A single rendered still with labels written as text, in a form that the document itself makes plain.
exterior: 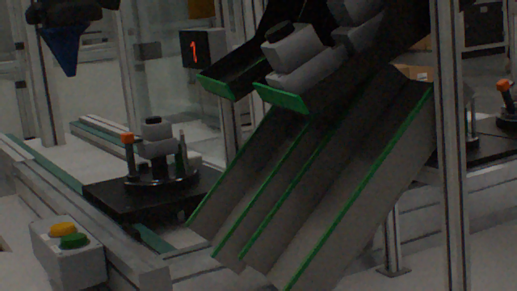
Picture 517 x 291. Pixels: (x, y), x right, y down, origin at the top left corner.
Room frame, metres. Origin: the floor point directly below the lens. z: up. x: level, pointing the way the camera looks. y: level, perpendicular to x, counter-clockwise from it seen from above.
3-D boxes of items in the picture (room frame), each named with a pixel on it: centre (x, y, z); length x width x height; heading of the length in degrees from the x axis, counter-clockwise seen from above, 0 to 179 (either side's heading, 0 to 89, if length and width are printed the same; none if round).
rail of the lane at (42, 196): (1.31, 0.36, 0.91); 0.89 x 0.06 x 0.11; 28
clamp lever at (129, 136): (1.29, 0.22, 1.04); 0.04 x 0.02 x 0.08; 118
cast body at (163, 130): (1.31, 0.18, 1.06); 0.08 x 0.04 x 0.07; 118
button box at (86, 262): (1.11, 0.32, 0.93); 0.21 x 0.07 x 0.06; 28
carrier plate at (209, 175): (1.31, 0.19, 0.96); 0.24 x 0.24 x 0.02; 28
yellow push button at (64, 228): (1.11, 0.32, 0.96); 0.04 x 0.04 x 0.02
